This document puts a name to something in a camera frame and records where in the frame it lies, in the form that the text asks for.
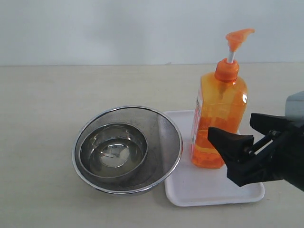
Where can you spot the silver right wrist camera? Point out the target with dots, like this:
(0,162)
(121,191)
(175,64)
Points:
(294,107)

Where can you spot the steel mesh colander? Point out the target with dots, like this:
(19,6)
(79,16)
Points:
(165,147)

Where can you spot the small stainless steel bowl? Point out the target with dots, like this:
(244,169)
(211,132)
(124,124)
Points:
(113,152)

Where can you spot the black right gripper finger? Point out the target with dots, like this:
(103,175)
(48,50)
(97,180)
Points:
(264,123)
(228,147)

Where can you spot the white plastic tray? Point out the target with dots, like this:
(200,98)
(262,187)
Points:
(190,186)

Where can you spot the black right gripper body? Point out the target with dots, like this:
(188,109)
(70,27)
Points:
(277,156)

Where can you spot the orange pump soap bottle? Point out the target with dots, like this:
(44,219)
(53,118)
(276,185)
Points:
(221,103)

